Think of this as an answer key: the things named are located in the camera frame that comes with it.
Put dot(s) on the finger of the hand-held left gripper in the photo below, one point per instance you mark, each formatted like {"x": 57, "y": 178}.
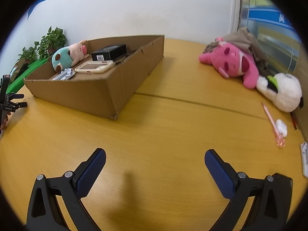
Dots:
{"x": 18, "y": 105}
{"x": 15, "y": 96}

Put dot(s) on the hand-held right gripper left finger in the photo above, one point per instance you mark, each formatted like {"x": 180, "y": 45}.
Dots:
{"x": 90, "y": 173}

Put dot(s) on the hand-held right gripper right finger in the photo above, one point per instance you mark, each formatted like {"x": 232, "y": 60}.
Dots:
{"x": 220, "y": 173}

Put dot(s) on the small white packet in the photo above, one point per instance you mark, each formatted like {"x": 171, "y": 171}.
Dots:
{"x": 64, "y": 74}

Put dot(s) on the brown cardboard box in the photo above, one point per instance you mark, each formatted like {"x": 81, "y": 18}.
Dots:
{"x": 84, "y": 96}

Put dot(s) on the black printed box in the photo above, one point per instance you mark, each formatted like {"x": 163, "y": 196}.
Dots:
{"x": 108, "y": 51}

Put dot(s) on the person's left hand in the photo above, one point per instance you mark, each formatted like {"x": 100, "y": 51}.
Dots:
{"x": 3, "y": 124}

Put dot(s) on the green table cloth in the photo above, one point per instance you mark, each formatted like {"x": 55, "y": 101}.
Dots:
{"x": 26, "y": 71}

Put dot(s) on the small brown carton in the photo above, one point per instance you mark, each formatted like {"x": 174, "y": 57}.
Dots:
{"x": 19, "y": 67}

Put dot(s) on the small potted green plant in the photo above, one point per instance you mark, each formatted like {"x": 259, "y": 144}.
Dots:
{"x": 28, "y": 55}

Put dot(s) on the teal and pink plush toy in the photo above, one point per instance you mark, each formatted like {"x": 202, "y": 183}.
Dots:
{"x": 63, "y": 57}

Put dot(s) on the large potted green plant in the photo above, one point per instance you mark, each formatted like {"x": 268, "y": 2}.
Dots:
{"x": 54, "y": 39}

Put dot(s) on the cream phone case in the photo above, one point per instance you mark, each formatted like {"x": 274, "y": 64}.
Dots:
{"x": 80, "y": 70}

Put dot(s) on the pink pen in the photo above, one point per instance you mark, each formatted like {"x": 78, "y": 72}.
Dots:
{"x": 272, "y": 122}

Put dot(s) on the white earbud case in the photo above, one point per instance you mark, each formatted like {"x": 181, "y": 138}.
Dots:
{"x": 281, "y": 126}

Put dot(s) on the white flat gadget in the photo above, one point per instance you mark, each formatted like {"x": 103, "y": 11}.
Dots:
{"x": 304, "y": 156}

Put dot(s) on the red pen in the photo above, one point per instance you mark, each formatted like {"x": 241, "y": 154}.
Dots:
{"x": 294, "y": 122}

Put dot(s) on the white panda plush toy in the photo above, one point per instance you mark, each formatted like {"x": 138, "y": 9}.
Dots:
{"x": 286, "y": 91}

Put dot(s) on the beige cloth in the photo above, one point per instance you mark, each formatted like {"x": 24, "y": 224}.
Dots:
{"x": 247, "y": 41}

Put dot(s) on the blue window sign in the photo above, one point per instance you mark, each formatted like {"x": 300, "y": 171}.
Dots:
{"x": 269, "y": 16}

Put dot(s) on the yellow sticky notes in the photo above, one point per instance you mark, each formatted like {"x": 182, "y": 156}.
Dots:
{"x": 262, "y": 1}

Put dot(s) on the blue wall decal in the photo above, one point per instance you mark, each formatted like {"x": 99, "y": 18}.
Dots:
{"x": 38, "y": 3}

